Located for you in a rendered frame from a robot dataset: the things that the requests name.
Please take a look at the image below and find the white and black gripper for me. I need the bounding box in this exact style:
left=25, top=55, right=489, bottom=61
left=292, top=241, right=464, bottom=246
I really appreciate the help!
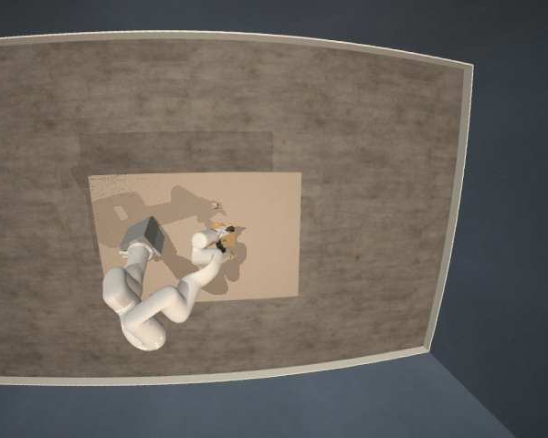
left=215, top=225, right=235, bottom=239

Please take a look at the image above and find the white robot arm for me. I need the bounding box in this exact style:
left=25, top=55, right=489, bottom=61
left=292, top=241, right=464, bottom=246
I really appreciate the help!
left=102, top=229, right=231, bottom=350

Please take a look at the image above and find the tan flat mat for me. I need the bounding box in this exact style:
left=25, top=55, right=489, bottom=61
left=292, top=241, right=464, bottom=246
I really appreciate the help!
left=212, top=223, right=236, bottom=246

